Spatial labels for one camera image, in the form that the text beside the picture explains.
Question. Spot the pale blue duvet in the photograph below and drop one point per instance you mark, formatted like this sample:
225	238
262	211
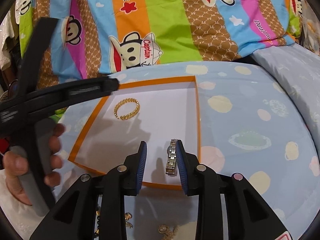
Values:
296	69

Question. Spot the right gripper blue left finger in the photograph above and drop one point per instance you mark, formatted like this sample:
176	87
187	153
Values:
94	206

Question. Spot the silver wristwatch blue dial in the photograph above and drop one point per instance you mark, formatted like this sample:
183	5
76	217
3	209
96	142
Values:
170	168

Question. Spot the floral grey curtain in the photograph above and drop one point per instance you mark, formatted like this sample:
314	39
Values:
310	29

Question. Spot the hanging clothes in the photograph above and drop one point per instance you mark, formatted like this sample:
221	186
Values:
10	54

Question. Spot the colourful monkey print quilt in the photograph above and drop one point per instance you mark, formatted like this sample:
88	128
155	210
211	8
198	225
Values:
95	37

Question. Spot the orange shallow cardboard box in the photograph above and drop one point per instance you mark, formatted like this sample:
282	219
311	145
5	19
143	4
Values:
169	109

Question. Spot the gold chain bangle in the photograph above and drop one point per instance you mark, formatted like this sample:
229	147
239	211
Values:
126	109

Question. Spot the gold pearl charm earring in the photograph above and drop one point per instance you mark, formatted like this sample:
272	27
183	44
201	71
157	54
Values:
128	216

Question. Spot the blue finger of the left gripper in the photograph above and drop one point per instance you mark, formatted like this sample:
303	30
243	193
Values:
31	60
43	103

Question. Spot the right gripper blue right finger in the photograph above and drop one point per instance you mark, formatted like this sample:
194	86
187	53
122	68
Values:
226	202

